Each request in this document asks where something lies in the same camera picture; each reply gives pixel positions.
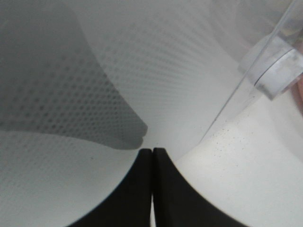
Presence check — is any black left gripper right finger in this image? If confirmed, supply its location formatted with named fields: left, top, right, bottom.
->
left=153, top=148, right=241, bottom=227

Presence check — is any white microwave oven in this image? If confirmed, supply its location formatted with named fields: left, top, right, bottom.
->
left=175, top=0, right=303, bottom=227

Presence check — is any white microwave door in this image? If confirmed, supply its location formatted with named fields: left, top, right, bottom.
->
left=0, top=0, right=303, bottom=227

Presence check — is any pink round plate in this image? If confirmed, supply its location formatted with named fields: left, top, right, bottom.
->
left=297, top=78, right=303, bottom=102

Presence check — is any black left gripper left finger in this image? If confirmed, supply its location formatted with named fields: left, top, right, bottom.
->
left=70, top=148, right=152, bottom=227

